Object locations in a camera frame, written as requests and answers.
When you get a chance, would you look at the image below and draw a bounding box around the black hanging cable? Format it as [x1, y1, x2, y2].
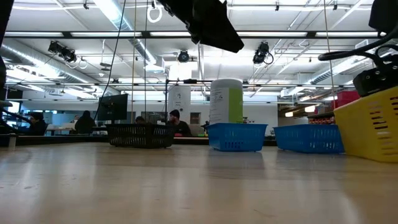
[92, 0, 127, 122]

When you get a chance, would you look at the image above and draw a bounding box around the yellow slotted plastic basket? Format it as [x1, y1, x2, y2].
[333, 86, 398, 164]

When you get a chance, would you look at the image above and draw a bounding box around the black aluminium table frame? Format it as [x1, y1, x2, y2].
[0, 133, 279, 147]

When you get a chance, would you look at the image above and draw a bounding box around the blue slotted plastic basket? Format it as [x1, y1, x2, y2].
[206, 123, 269, 152]
[273, 124, 345, 154]

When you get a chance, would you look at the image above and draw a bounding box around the long ceiling light bar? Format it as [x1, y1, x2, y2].
[4, 30, 379, 39]

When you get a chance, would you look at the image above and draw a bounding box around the black monitor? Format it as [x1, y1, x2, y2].
[97, 93, 129, 124]

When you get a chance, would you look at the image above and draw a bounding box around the thin hanging rope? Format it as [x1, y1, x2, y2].
[323, 0, 335, 94]
[130, 0, 137, 124]
[143, 0, 148, 124]

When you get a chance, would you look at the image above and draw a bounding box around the black ceiling-mounted camera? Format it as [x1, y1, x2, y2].
[47, 40, 78, 63]
[252, 41, 274, 65]
[177, 49, 190, 63]

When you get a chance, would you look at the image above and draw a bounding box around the red storage box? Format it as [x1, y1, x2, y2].
[336, 90, 363, 101]
[331, 99, 354, 110]

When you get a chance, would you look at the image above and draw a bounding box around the white hanging ring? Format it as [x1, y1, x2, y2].
[146, 5, 164, 24]

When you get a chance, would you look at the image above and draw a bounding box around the black slotted plastic basket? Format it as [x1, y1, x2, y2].
[105, 123, 176, 149]

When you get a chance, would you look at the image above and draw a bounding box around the white green wipes canister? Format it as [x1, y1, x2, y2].
[209, 78, 244, 125]

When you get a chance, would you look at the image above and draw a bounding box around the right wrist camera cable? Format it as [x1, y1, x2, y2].
[318, 24, 398, 62]

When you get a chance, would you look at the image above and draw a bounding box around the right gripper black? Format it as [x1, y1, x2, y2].
[353, 43, 398, 98]

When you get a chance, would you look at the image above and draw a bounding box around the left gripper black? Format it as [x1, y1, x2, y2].
[157, 0, 246, 54]

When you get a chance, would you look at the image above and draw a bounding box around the silver ventilation duct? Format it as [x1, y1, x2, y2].
[0, 43, 94, 93]

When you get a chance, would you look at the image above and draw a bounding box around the dark storage shelf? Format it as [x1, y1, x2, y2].
[307, 111, 336, 124]

